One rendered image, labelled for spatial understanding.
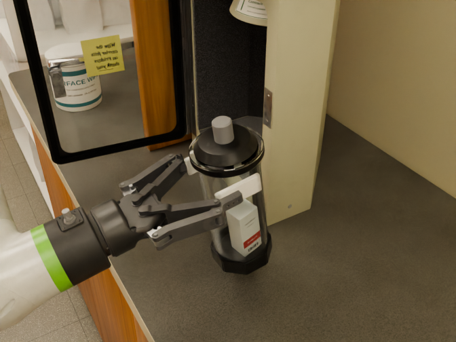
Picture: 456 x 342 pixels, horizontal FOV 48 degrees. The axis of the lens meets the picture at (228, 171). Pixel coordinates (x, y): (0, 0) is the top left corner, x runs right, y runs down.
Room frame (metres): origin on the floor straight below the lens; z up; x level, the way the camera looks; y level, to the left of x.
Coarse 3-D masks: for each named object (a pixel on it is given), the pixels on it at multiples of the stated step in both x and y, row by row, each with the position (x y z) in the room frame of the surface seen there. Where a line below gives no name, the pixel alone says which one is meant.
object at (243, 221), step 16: (192, 144) 0.62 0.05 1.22; (192, 160) 0.58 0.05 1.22; (208, 176) 0.57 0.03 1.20; (240, 176) 0.56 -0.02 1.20; (208, 192) 0.58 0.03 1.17; (240, 208) 0.57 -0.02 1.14; (256, 208) 0.58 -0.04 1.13; (240, 224) 0.57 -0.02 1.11; (256, 224) 0.58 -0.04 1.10; (224, 240) 0.57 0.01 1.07; (240, 240) 0.57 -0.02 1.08; (256, 240) 0.58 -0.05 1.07; (224, 256) 0.58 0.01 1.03; (240, 256) 0.57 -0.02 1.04
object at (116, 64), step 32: (32, 0) 0.90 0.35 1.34; (64, 0) 0.93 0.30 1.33; (96, 0) 0.95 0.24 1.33; (128, 0) 0.97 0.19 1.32; (160, 0) 1.00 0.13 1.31; (64, 32) 0.92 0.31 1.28; (96, 32) 0.94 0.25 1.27; (128, 32) 0.97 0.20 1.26; (160, 32) 0.99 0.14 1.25; (64, 64) 0.92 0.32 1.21; (96, 64) 0.94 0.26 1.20; (128, 64) 0.97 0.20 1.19; (160, 64) 0.99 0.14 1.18; (96, 96) 0.94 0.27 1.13; (128, 96) 0.96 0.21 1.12; (160, 96) 0.99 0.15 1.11; (64, 128) 0.91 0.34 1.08; (96, 128) 0.93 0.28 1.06; (128, 128) 0.96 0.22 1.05; (160, 128) 0.99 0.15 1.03
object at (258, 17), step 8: (240, 0) 0.89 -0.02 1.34; (248, 0) 0.88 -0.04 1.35; (232, 8) 0.91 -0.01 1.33; (240, 8) 0.88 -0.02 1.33; (248, 8) 0.87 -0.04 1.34; (256, 8) 0.86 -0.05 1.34; (264, 8) 0.85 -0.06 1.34; (240, 16) 0.87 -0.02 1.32; (248, 16) 0.86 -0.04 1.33; (256, 16) 0.85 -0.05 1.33; (264, 16) 0.85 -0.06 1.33; (256, 24) 0.85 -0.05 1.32; (264, 24) 0.84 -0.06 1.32
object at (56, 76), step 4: (56, 68) 0.91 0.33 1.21; (52, 72) 0.89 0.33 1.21; (56, 72) 0.90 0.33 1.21; (60, 72) 0.90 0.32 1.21; (52, 76) 0.89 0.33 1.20; (56, 76) 0.89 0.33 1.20; (60, 76) 0.89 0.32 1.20; (52, 80) 0.89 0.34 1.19; (56, 80) 0.89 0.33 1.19; (60, 80) 0.90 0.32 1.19; (52, 84) 0.89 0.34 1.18; (56, 84) 0.89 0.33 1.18; (60, 84) 0.90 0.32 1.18; (56, 88) 0.89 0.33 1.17; (60, 88) 0.90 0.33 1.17; (64, 88) 0.90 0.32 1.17; (56, 92) 0.89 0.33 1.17; (60, 92) 0.90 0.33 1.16; (64, 92) 0.90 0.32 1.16; (56, 96) 0.89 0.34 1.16; (60, 96) 0.89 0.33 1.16; (64, 96) 0.90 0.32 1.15
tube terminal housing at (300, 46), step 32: (256, 0) 0.81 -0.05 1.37; (288, 0) 0.76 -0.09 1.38; (320, 0) 0.79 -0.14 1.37; (192, 32) 1.01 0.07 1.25; (288, 32) 0.76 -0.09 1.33; (320, 32) 0.80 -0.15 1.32; (288, 64) 0.77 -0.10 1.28; (320, 64) 0.80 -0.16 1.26; (288, 96) 0.77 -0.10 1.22; (320, 96) 0.81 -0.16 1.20; (288, 128) 0.77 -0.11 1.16; (320, 128) 0.83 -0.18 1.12; (288, 160) 0.78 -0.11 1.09; (288, 192) 0.78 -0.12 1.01
